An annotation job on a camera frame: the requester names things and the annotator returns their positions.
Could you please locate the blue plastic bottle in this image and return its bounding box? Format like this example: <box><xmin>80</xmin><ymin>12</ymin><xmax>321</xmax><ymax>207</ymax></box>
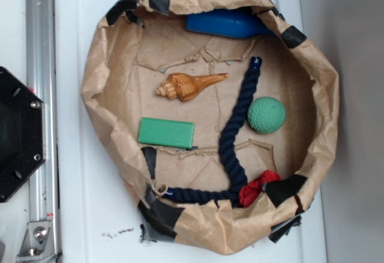
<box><xmin>186</xmin><ymin>8</ymin><xmax>274</xmax><ymax>39</ymax></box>

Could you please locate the aluminium extrusion rail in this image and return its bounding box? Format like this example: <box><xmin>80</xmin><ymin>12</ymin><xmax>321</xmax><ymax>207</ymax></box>
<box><xmin>26</xmin><ymin>0</ymin><xmax>62</xmax><ymax>262</ymax></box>

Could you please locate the green rectangular block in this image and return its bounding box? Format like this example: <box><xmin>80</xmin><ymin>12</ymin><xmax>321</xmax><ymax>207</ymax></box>
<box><xmin>138</xmin><ymin>117</ymin><xmax>194</xmax><ymax>149</ymax></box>

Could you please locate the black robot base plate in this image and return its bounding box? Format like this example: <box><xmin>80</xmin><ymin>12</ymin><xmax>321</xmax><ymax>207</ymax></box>
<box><xmin>1</xmin><ymin>67</ymin><xmax>45</xmax><ymax>203</ymax></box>

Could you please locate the green dimpled ball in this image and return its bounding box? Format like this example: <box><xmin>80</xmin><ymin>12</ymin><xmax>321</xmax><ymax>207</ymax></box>
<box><xmin>247</xmin><ymin>97</ymin><xmax>286</xmax><ymax>134</ymax></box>

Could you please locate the orange spiral seashell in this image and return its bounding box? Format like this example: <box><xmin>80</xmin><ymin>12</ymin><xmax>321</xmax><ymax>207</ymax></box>
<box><xmin>155</xmin><ymin>73</ymin><xmax>229</xmax><ymax>102</ymax></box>

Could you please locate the red crumpled cloth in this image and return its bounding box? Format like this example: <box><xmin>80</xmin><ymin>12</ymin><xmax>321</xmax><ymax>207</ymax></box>
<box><xmin>239</xmin><ymin>170</ymin><xmax>281</xmax><ymax>208</ymax></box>

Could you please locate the metal corner bracket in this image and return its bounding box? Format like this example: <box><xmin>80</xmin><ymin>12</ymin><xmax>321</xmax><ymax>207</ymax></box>
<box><xmin>16</xmin><ymin>220</ymin><xmax>56</xmax><ymax>262</ymax></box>

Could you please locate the dark blue twisted rope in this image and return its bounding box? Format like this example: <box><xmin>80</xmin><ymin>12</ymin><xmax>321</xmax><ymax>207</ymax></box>
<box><xmin>164</xmin><ymin>56</ymin><xmax>263</xmax><ymax>206</ymax></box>

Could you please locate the brown paper bag bin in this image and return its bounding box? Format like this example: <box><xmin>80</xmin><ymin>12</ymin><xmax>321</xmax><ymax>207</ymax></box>
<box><xmin>81</xmin><ymin>0</ymin><xmax>339</xmax><ymax>255</ymax></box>

